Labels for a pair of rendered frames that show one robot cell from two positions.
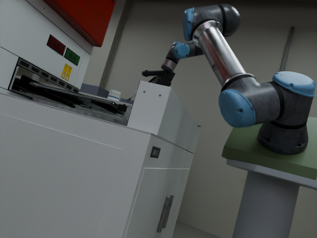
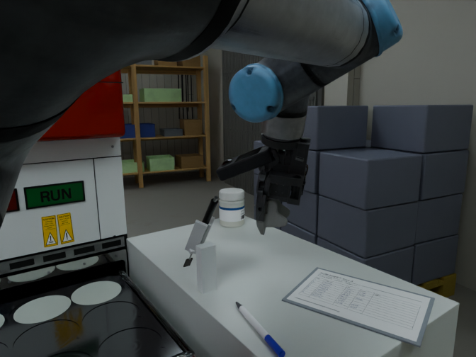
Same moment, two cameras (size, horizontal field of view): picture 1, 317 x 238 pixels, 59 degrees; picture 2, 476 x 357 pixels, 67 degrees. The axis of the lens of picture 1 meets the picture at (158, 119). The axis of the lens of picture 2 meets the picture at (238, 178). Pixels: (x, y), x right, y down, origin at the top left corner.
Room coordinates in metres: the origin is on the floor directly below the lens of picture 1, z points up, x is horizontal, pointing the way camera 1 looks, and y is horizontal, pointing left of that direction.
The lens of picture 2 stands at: (0.98, -0.31, 1.29)
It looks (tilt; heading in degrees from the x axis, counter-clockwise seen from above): 11 degrees down; 39
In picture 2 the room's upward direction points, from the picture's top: 1 degrees counter-clockwise
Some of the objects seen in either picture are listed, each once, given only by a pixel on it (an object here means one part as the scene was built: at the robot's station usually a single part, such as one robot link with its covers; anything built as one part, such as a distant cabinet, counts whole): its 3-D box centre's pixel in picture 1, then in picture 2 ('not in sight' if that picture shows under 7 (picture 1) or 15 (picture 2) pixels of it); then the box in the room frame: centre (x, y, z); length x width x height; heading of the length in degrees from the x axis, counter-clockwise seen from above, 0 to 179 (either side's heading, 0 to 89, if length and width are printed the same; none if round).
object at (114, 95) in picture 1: (113, 98); (231, 207); (1.70, 0.30, 1.01); 0.07 x 0.07 x 0.10
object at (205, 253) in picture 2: not in sight; (201, 251); (1.40, 0.12, 1.03); 0.06 x 0.04 x 0.13; 74
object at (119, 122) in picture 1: (86, 115); not in sight; (1.06, 0.27, 0.84); 0.50 x 0.02 x 0.03; 74
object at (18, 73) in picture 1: (49, 93); (25, 292); (1.24, 0.50, 0.89); 0.44 x 0.02 x 0.10; 164
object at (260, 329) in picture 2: not in sight; (256, 325); (1.36, -0.03, 0.97); 0.14 x 0.01 x 0.01; 64
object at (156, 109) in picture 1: (168, 123); not in sight; (1.03, -0.04, 0.89); 0.55 x 0.09 x 0.14; 164
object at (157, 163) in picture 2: not in sight; (134, 119); (4.49, 4.73, 1.09); 2.47 x 0.64 x 2.18; 155
